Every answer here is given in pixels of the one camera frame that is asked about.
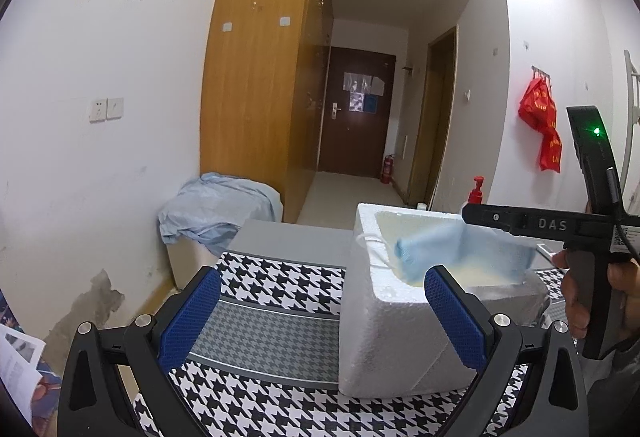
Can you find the yellow cloth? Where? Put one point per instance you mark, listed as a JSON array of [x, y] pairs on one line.
[[495, 276]]

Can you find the houndstooth table runner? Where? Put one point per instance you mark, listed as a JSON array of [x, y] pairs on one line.
[[280, 287]]

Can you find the light blue bedsheet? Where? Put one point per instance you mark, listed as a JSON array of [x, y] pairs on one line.
[[220, 207]]

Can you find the blue cloth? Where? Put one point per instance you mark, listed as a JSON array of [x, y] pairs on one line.
[[450, 252]]

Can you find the white door notices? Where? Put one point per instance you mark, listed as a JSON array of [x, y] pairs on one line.
[[362, 83]]

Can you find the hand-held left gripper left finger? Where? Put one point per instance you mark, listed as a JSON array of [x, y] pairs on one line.
[[192, 317]]

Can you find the white wall socket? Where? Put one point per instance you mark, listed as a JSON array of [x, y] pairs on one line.
[[98, 109]]

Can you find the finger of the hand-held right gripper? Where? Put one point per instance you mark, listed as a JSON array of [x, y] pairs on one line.
[[495, 217]]

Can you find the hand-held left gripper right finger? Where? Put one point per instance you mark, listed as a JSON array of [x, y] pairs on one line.
[[455, 322]]

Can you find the open magazine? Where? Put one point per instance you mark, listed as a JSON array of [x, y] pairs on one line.
[[20, 367]]

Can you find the white storage box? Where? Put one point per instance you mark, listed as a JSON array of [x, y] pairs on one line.
[[192, 264]]

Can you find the person's right forearm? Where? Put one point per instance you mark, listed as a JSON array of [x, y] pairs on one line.
[[617, 392]]

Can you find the white foam box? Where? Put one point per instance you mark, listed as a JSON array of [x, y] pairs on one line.
[[390, 327]]

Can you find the dark brown door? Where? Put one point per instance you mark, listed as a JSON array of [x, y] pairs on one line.
[[357, 137]]

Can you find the red fire extinguisher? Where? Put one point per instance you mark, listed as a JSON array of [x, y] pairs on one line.
[[387, 169]]

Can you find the light wooden side door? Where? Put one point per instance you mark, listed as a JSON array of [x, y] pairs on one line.
[[430, 127]]

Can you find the blue door notice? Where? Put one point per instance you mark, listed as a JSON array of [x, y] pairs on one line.
[[370, 103]]

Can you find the wooden wardrobe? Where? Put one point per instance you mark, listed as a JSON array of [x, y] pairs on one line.
[[255, 92]]

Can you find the person's right hand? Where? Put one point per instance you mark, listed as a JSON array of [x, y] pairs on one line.
[[570, 297]]

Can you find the white pump bottle red cap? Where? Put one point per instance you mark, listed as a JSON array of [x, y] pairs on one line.
[[477, 189]]

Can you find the red plastic bag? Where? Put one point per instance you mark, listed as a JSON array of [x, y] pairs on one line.
[[540, 117]]

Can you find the metal wall hook rack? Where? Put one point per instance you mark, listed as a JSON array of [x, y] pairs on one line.
[[541, 71]]

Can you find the white metal rack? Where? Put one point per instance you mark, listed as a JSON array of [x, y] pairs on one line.
[[632, 117]]

